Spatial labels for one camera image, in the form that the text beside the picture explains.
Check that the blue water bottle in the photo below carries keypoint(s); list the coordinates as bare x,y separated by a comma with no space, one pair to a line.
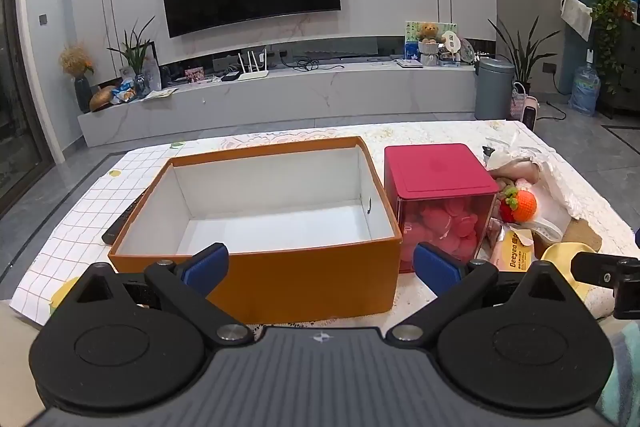
585,89

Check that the small pink photo card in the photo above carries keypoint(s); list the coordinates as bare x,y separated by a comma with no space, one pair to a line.
194,74

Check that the bushy green shelf plant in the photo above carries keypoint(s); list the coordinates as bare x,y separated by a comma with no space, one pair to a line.
611,22

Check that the orange knitted ball toy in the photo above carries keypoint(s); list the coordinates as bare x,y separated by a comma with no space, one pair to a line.
527,206

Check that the green potted plant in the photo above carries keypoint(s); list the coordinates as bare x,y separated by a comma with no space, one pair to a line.
135,52

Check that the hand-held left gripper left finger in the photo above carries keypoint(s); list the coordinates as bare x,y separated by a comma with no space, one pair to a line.
205,268

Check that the pink space heater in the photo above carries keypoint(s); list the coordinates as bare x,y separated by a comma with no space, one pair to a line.
530,112

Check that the white router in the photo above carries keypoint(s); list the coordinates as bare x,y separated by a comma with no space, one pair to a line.
252,73

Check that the green landscape picture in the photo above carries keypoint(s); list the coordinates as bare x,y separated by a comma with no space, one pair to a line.
447,32

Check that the person's teal striped clothing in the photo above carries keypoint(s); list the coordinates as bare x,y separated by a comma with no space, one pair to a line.
622,372

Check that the white hanging cloth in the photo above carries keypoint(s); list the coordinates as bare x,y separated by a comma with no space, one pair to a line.
576,14

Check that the checkered tablecloth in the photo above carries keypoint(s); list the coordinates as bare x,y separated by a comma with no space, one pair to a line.
75,232

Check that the clear bag with beige plush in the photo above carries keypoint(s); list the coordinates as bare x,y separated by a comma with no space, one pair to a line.
515,162

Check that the orange cardboard box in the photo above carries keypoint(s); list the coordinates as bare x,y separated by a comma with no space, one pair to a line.
310,287

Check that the tall leafy floor plant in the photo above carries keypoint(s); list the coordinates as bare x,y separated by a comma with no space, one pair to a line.
522,52

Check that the black remote control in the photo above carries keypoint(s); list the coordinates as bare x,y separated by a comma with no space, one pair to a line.
122,222

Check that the pile of snack bags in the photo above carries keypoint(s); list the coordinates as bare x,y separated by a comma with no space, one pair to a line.
123,92

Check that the marble television cabinet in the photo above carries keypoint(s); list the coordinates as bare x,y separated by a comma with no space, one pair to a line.
310,99

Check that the grey trash can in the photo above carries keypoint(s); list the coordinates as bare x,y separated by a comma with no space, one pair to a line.
493,89

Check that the bronze gourd ornament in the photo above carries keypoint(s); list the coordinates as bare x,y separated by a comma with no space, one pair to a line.
101,99

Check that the red storage box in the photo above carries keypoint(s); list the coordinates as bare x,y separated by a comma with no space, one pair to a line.
435,169

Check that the red strawberry toy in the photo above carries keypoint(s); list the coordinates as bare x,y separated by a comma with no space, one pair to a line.
509,204

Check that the orange snack packet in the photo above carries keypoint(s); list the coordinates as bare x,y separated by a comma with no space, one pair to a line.
515,248

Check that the brown teddy bear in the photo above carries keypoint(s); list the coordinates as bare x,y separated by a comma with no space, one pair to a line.
428,32

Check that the dried flowers in dark vase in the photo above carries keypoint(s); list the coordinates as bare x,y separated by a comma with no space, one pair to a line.
77,62

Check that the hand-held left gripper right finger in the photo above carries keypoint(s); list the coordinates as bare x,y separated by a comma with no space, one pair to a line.
436,268

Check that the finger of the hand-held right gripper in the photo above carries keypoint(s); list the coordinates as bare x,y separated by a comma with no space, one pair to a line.
595,269

